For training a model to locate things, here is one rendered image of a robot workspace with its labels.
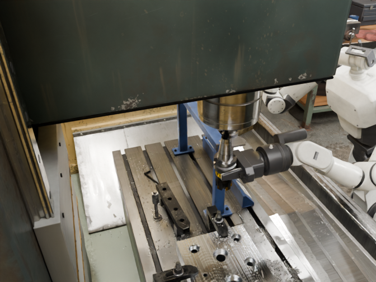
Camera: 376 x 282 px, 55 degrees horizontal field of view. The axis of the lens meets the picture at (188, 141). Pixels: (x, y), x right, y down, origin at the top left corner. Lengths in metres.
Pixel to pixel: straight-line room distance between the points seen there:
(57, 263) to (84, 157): 1.23
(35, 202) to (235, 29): 0.47
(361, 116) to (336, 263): 0.57
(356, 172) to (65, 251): 0.85
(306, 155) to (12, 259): 0.79
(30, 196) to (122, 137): 1.36
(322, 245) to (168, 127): 1.01
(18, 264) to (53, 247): 0.14
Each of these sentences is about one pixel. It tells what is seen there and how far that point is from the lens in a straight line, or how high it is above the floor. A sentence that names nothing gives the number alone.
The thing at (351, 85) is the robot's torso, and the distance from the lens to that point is 1.46.
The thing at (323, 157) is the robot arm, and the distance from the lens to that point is 1.10.
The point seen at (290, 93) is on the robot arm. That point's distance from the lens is 1.66.
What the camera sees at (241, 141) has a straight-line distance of 1.21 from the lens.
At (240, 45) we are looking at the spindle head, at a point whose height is 1.65.
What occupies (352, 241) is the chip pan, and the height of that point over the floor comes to 0.67.
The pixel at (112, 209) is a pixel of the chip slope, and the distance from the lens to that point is 1.79.
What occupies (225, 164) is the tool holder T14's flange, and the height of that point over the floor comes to 1.29.
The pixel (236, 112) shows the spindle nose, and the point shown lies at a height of 1.48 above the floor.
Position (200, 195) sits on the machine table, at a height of 0.90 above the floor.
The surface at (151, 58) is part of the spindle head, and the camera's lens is 0.66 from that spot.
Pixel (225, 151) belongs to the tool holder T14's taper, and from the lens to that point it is 0.96.
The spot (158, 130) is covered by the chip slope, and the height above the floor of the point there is 0.83.
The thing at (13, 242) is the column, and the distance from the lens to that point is 0.57.
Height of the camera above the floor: 1.88
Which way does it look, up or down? 33 degrees down
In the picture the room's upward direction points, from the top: 1 degrees counter-clockwise
